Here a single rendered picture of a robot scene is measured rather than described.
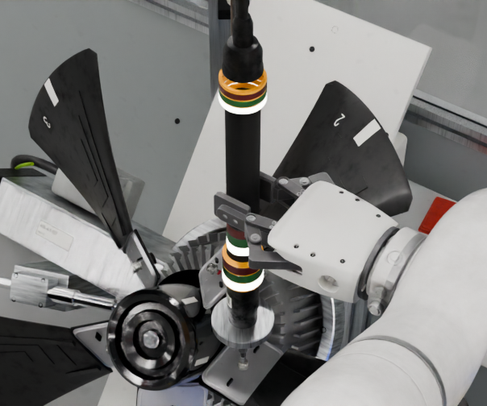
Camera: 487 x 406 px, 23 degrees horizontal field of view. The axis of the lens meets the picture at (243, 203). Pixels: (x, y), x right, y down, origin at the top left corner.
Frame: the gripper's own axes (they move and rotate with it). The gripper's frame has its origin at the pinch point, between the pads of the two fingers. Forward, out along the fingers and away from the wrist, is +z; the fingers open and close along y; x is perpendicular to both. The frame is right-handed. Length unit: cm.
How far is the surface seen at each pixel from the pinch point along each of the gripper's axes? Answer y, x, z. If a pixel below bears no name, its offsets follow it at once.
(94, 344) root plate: -4.9, -33.8, 18.7
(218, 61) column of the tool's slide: 55, -42, 41
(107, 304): 2.4, -36.6, 22.7
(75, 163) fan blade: 8.6, -20.4, 31.1
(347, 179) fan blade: 14.7, -8.0, -3.9
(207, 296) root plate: 2.1, -22.9, 6.4
